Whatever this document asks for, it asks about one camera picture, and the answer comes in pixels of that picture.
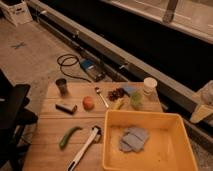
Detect black rectangular block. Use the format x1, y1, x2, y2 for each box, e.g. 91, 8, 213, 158
55, 104, 77, 115

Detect green cucumber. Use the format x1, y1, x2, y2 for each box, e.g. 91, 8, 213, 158
59, 126, 83, 149

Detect white cardboard box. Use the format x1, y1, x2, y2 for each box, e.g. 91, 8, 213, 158
0, 0, 32, 26

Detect metal cup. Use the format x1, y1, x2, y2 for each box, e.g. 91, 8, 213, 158
55, 78, 68, 96

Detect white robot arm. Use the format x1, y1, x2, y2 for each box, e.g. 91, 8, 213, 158
190, 80, 213, 123

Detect blue power device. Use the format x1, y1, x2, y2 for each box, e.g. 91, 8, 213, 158
80, 59, 105, 82

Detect wooden board table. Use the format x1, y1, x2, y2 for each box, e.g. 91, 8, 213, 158
22, 81, 164, 171

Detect white paper cup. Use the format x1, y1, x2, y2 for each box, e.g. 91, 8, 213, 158
143, 77, 157, 96

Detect green plastic cup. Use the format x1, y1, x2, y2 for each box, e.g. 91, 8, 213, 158
130, 92, 142, 110

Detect yellow banana toy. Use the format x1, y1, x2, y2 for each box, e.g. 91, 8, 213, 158
113, 98, 124, 110

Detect yellow plastic bin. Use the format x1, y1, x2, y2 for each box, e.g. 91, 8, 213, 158
102, 110, 198, 171

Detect white handled peeler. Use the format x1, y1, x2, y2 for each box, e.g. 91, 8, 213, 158
67, 126, 101, 171

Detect blue small object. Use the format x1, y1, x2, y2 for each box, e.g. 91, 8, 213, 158
123, 86, 136, 95

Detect blue grey towel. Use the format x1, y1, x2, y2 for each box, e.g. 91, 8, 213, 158
119, 126, 149, 152

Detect black chair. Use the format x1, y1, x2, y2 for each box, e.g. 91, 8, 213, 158
0, 69, 38, 171

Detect black cable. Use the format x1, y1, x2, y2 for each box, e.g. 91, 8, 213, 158
56, 53, 92, 83

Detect dark grapes bunch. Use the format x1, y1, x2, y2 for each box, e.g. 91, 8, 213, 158
108, 88, 125, 101

